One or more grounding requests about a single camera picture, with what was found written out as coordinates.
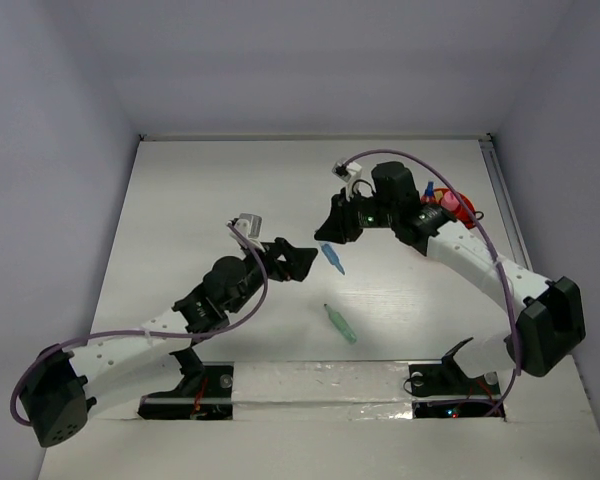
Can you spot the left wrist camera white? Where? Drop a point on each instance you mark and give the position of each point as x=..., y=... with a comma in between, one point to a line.
x=245, y=229

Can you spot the orange round organizer container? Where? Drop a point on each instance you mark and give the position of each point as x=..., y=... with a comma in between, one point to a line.
x=465, y=213

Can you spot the aluminium rail right edge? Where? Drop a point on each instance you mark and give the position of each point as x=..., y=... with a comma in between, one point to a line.
x=492, y=198

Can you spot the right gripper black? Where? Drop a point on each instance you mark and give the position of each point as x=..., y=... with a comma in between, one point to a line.
x=339, y=227

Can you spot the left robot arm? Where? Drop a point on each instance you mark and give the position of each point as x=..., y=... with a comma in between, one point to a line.
x=71, y=381

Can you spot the silver taped front panel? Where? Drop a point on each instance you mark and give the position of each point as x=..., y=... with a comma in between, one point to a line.
x=321, y=391

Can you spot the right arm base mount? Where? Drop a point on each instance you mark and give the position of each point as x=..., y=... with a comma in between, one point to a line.
x=442, y=391

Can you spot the blue highlighter pen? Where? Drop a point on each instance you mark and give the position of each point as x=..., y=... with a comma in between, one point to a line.
x=332, y=257

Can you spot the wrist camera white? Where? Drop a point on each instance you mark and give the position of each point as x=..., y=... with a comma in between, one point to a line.
x=350, y=173
x=245, y=229

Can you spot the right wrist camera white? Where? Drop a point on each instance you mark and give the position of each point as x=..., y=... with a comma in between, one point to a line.
x=350, y=173

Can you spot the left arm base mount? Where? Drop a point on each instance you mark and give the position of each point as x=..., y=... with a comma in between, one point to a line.
x=204, y=393

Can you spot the clear bottle blue cap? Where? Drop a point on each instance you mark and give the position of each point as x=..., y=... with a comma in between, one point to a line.
x=429, y=193

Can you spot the green highlighter pen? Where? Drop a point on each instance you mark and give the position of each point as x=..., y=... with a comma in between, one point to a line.
x=340, y=324

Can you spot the pink capped glue bottle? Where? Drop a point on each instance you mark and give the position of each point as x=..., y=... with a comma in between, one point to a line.
x=450, y=202

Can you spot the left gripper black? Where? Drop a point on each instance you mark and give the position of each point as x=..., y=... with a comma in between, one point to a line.
x=295, y=264

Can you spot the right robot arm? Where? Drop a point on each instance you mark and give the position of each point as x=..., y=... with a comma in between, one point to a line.
x=547, y=316

